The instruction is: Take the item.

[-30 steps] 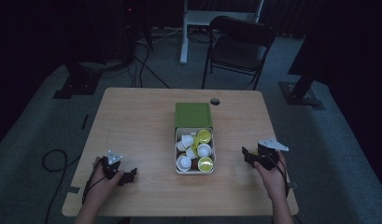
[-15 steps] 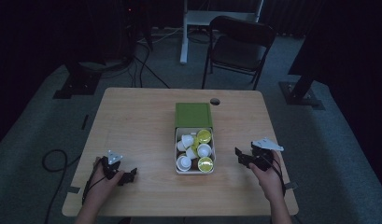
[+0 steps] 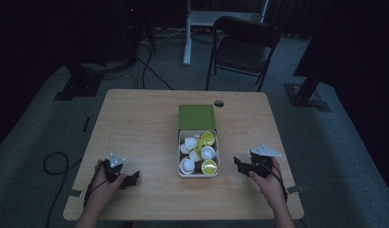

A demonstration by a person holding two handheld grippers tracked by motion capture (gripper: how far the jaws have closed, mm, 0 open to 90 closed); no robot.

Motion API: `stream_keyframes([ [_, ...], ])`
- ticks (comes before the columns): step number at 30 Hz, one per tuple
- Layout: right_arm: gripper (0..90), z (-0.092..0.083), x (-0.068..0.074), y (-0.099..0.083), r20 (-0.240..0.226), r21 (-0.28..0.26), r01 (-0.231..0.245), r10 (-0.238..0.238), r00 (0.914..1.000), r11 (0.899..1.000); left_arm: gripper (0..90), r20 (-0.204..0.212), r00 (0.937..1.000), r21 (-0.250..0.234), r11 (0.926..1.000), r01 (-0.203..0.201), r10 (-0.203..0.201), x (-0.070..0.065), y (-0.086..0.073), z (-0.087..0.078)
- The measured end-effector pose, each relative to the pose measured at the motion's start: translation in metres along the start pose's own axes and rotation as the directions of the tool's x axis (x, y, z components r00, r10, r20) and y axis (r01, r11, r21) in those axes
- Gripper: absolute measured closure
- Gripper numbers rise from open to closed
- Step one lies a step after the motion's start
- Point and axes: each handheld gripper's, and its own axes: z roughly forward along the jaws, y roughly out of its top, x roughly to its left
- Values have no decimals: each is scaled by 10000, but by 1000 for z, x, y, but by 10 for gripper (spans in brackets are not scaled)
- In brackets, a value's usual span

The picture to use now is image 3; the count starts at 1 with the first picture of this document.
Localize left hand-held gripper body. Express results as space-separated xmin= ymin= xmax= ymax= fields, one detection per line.
xmin=102 ymin=152 xmax=127 ymax=185

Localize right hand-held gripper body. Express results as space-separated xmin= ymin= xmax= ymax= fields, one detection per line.
xmin=248 ymin=143 xmax=282 ymax=179

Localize white tray of capsules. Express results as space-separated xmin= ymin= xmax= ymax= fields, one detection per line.
xmin=177 ymin=128 xmax=221 ymax=179

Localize green box sleeve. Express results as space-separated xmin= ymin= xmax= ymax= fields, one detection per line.
xmin=177 ymin=104 xmax=218 ymax=131

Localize person's left hand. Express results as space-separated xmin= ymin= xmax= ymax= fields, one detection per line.
xmin=86 ymin=159 xmax=127 ymax=206

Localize person's right hand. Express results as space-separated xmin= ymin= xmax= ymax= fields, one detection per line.
xmin=248 ymin=156 xmax=287 ymax=208

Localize pile of coffee capsules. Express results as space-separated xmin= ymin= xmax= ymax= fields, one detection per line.
xmin=179 ymin=130 xmax=219 ymax=177

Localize black folding chair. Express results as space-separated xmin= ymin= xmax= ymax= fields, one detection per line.
xmin=204 ymin=15 xmax=282 ymax=93

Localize dark equipment rack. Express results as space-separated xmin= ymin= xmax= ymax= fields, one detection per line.
xmin=117 ymin=0 xmax=158 ymax=63

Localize dark curtain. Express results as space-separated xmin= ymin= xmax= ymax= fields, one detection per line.
xmin=266 ymin=0 xmax=389 ymax=96

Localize right hand-held gripper black cable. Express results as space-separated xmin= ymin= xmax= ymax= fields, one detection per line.
xmin=260 ymin=157 xmax=289 ymax=204

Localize hand-held gripper black cable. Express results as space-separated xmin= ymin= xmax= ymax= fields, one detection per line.
xmin=260 ymin=157 xmax=289 ymax=204
xmin=83 ymin=161 xmax=108 ymax=210

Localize left hand-held gripper black cable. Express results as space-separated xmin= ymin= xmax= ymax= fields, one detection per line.
xmin=83 ymin=161 xmax=108 ymax=210

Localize black looped floor cable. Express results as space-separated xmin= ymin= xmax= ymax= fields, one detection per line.
xmin=42 ymin=151 xmax=85 ymax=228

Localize black stand with base plate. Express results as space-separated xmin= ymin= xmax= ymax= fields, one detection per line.
xmin=283 ymin=74 xmax=332 ymax=113
xmin=53 ymin=61 xmax=105 ymax=102

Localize black floor cables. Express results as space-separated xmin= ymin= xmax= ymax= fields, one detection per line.
xmin=130 ymin=42 xmax=175 ymax=91

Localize white floor cable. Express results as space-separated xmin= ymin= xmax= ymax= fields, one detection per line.
xmin=139 ymin=27 xmax=187 ymax=46

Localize white desk frame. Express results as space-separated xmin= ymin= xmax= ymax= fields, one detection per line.
xmin=182 ymin=0 xmax=270 ymax=67

